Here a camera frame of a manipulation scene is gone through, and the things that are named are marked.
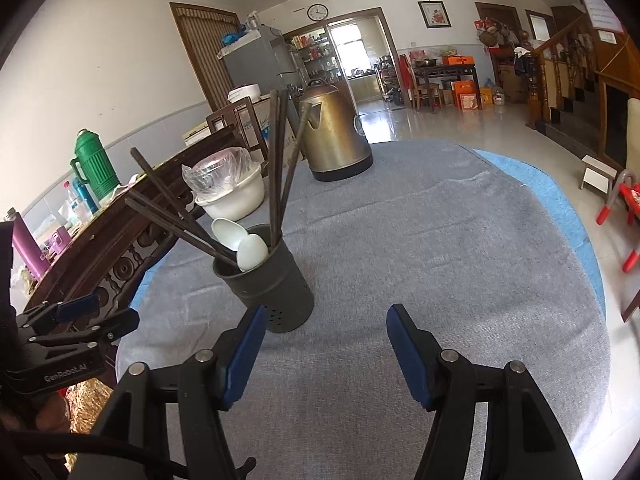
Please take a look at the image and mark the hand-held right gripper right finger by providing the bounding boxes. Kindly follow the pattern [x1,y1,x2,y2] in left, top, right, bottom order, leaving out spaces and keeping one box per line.
[386,304,583,480]

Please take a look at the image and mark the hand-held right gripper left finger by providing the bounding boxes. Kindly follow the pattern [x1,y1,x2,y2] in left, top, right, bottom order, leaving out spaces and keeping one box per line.
[87,304,268,480]

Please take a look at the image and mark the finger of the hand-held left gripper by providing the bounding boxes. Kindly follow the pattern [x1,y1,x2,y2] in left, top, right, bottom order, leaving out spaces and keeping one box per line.
[17,294,101,331]
[20,307,141,356]

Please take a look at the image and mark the dark metal utensil holder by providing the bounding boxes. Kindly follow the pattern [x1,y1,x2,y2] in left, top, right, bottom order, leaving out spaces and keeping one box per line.
[212,225,316,335]

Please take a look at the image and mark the white plastic spoon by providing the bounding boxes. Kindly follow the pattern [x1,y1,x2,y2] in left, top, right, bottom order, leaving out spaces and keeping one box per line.
[211,217,248,253]
[236,234,269,272]

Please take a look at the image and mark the dark wooden chopstick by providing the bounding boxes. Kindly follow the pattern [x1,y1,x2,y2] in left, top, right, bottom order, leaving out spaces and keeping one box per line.
[276,91,290,248]
[135,195,240,262]
[280,102,313,231]
[130,147,238,261]
[269,90,281,251]
[124,199,240,267]

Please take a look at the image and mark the person's left hand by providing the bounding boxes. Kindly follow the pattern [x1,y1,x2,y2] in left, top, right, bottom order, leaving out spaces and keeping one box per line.
[30,389,72,433]

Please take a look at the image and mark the golden speckled cloth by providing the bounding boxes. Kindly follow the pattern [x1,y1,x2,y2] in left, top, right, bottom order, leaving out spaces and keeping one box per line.
[65,377,116,433]

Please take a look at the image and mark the carved wooden sideboard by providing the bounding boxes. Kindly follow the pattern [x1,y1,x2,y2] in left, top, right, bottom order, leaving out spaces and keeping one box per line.
[22,125,241,326]

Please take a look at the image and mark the purple cup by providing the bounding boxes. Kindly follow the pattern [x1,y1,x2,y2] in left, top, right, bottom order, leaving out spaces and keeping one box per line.
[47,225,73,253]

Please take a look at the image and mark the purple thermos flask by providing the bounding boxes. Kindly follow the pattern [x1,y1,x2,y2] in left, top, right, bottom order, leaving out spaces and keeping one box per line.
[5,207,48,281]

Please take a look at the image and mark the clear water bottle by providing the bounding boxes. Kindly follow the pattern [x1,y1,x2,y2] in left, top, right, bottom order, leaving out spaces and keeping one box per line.
[62,181,83,223]

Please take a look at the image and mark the blue bottle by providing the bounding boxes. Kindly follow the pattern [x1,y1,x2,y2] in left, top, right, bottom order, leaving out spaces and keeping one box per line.
[72,177,98,216]

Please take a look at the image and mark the grey tablecloth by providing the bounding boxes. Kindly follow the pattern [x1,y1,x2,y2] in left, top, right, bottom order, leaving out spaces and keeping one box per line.
[115,140,612,480]

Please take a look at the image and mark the green thermos jug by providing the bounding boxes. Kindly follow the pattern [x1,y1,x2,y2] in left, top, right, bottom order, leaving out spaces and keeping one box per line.
[70,129,121,200]

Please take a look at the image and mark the white plastic basin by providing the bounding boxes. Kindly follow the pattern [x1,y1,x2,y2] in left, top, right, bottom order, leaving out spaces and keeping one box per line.
[195,162,266,222]

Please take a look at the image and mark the plastic-wrapped metal bowls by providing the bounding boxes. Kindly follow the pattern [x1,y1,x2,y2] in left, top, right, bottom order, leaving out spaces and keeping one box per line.
[181,146,253,206]

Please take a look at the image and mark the white chest freezer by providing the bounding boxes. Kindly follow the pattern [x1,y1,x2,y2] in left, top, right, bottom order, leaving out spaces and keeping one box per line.
[181,120,211,147]

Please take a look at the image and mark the blue table cover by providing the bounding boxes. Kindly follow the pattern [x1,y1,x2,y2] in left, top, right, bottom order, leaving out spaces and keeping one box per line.
[127,149,607,318]

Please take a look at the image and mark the bronze electric kettle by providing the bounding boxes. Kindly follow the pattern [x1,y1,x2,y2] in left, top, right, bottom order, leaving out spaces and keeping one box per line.
[298,78,375,182]

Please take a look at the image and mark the dark wooden chair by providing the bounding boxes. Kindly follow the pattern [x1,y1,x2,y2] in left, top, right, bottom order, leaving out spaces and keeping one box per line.
[205,96,271,163]

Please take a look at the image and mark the white step stool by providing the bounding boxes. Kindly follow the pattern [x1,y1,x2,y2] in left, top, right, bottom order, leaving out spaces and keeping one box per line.
[579,155,618,193]

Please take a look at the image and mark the white rice cooker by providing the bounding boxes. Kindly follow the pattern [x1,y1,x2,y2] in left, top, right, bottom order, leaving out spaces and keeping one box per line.
[227,83,263,103]

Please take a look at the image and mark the upright orange box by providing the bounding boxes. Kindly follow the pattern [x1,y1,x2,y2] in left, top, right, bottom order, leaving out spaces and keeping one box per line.
[451,80,483,110]

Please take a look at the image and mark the red plastic chair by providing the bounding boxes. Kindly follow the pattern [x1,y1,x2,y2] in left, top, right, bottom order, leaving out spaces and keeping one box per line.
[595,170,640,273]

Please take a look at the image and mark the wooden door with blind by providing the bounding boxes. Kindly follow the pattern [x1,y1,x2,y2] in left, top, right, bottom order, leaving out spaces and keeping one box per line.
[169,2,242,116]

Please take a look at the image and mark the dark wooden side table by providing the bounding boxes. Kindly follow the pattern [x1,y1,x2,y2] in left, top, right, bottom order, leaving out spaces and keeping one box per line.
[412,62,478,108]

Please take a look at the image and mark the grey refrigerator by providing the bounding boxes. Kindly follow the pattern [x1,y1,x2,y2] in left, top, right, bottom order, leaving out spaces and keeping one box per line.
[222,25,306,106]

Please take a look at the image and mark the shelf with bottles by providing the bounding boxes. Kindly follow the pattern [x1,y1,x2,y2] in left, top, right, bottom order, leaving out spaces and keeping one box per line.
[290,32,343,86]

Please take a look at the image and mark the cream chair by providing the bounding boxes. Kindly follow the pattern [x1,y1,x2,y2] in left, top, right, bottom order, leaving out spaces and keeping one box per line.
[625,97,640,171]

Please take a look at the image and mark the wooden staircase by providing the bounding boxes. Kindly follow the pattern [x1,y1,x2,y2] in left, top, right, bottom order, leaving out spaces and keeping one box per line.
[525,7,640,171]

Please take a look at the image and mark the framed wall picture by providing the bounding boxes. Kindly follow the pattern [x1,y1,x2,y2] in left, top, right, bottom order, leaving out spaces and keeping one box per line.
[417,0,452,30]

